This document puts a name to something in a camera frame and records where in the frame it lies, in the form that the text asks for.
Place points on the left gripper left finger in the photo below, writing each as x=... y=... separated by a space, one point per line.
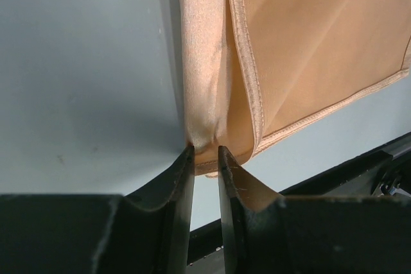
x=146 y=231

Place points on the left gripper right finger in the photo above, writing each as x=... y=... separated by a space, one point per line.
x=305 y=232

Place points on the peach satin napkin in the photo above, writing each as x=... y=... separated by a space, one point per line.
x=257 y=71

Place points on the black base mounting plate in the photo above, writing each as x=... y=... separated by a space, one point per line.
x=321 y=190

